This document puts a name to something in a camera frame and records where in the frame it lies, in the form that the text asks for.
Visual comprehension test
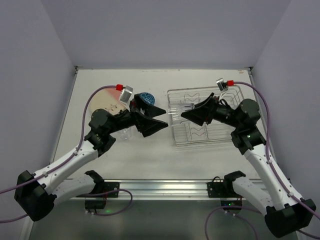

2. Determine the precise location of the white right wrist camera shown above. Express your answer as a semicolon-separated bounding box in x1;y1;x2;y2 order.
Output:
216;78;229;100

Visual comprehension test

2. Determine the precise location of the clear glass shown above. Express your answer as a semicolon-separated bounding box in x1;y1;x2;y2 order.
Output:
119;127;132;140
168;103;195;118

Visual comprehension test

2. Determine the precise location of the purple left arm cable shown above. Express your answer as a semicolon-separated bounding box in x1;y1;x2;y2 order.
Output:
0;84;133;223

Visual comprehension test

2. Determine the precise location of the metal wire dish rack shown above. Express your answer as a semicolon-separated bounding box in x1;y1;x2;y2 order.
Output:
167;86;234;146

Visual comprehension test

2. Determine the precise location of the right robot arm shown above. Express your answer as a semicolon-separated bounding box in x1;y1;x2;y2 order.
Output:
181;93;316;238

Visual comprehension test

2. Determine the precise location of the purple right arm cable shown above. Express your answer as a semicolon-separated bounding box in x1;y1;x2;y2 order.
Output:
205;80;320;240

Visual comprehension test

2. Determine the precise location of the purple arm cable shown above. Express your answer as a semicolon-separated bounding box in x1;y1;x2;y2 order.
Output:
0;84;133;223
205;80;320;240

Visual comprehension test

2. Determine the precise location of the cream plate back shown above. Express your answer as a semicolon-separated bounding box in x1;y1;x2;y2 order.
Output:
89;88;127;115

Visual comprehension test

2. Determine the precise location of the blue patterned bowl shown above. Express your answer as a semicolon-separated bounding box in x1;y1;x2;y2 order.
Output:
139;92;156;106

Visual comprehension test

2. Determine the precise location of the aluminium mounting rail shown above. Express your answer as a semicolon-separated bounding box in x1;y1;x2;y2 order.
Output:
31;178;297;201

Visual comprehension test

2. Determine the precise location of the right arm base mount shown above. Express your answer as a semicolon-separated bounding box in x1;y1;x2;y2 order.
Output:
206;170;246;212

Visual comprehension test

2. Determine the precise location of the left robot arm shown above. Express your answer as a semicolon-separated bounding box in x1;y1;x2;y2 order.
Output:
14;94;168;222

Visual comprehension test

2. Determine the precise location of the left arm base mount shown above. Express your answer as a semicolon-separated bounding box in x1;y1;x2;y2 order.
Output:
84;170;120;213

